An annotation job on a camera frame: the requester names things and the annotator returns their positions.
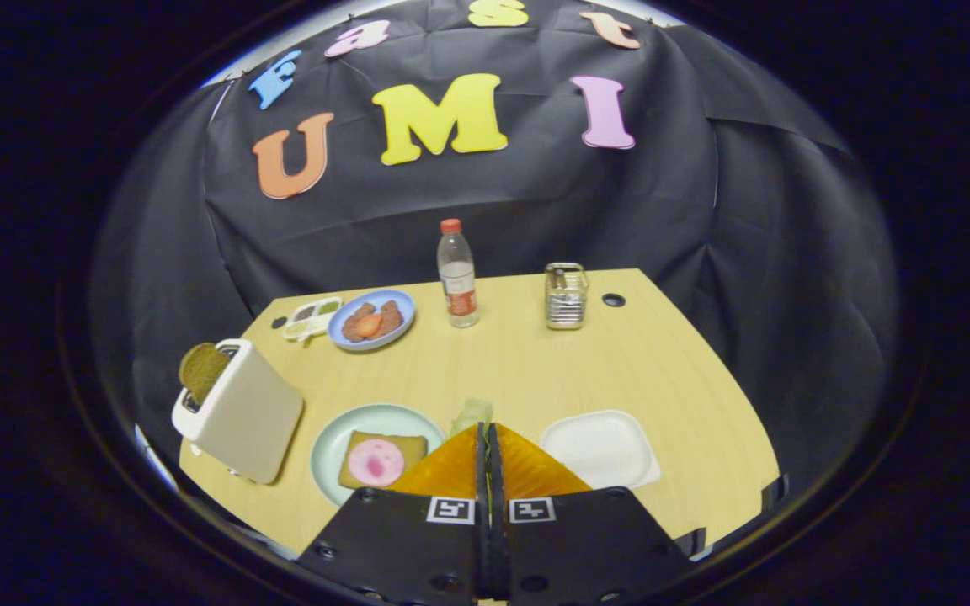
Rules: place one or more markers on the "golden toast slice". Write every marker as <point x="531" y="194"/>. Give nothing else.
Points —
<point x="413" y="450"/>

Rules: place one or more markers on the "black backdrop cloth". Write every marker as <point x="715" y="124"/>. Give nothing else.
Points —
<point x="535" y="202"/>

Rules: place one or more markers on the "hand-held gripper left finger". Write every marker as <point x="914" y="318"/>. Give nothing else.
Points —
<point x="401" y="539"/>

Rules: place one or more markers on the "light green round plate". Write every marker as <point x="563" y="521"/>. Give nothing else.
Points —
<point x="384" y="418"/>

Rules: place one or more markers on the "blue round plate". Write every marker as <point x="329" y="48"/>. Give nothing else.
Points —
<point x="384" y="341"/>

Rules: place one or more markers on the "brown meat piece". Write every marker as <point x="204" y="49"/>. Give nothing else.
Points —
<point x="392" y="316"/>
<point x="352" y="324"/>

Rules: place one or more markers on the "white toaster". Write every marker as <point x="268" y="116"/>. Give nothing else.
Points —
<point x="245" y="421"/>

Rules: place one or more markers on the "brown bread slice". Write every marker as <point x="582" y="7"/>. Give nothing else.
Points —
<point x="201" y="372"/>

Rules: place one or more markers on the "white square plate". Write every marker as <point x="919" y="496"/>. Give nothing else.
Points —
<point x="599" y="450"/>

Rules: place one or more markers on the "clear plastic bottle red cap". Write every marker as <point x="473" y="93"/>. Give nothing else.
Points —
<point x="460" y="295"/>

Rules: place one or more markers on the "green lettuce leaf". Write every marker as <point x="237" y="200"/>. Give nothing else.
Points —
<point x="470" y="414"/>

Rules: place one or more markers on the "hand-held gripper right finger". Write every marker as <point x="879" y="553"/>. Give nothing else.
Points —
<point x="586" y="539"/>

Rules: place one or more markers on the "orange tomato slice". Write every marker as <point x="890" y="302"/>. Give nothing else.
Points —
<point x="370" y="326"/>

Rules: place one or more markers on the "pink ham slice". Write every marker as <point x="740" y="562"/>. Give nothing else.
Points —
<point x="375" y="463"/>

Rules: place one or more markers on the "white compartment seasoning tray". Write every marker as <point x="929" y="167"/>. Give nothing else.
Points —
<point x="312" y="318"/>

